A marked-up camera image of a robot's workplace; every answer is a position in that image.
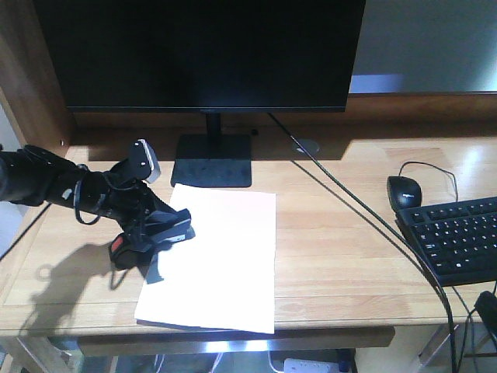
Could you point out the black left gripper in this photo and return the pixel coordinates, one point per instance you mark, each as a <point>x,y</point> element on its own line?
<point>134,206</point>

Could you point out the black orange stapler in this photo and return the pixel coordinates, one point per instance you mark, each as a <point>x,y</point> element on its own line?
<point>162,234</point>

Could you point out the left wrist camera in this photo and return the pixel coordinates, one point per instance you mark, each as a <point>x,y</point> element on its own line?
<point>140,164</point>

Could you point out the wooden desk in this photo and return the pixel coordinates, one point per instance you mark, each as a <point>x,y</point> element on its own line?
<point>333,271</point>

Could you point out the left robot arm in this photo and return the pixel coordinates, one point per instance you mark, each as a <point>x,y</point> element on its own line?
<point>33,175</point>

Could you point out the white paper sheet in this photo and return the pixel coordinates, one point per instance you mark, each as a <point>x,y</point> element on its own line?
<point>222,278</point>

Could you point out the black computer mouse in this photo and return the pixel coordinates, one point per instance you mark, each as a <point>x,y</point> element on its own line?
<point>403,192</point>

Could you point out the black computer monitor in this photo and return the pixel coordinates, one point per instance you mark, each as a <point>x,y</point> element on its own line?
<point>203,56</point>

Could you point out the black keyboard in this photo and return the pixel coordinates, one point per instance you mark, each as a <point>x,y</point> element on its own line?
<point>457,240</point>

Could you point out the white power strip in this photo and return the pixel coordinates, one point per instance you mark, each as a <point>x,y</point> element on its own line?
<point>293,365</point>

